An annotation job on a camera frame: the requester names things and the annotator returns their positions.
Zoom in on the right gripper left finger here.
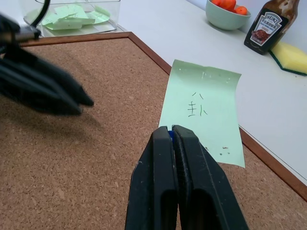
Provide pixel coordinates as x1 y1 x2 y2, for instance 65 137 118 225
124 126 179 230

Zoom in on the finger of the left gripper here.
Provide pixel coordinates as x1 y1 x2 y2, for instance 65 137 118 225
0 58 83 115
4 44 94 106

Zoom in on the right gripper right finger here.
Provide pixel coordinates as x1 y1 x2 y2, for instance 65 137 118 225
172 124 250 230

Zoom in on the green paper note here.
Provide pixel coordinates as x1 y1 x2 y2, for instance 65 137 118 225
42 18 84 31
83 11 109 25
54 3 89 21
94 5 111 18

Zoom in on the clear plastic box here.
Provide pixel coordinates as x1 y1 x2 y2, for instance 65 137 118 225
23 0 121 37

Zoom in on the green note with handwriting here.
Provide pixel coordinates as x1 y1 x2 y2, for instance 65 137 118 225
158 59 246 168

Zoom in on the yellow sponge with green pad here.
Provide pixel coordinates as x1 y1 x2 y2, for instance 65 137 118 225
268 41 307 77

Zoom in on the pale green bowl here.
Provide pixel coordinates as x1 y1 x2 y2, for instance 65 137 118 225
205 0 252 31

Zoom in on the Heinz sauce bottle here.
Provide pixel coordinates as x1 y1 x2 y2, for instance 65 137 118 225
243 0 301 56

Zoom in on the black cable with silver plug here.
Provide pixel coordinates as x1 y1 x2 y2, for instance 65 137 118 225
13 0 51 43

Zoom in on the cork board with wooden frame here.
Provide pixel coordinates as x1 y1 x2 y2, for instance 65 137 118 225
0 31 307 230

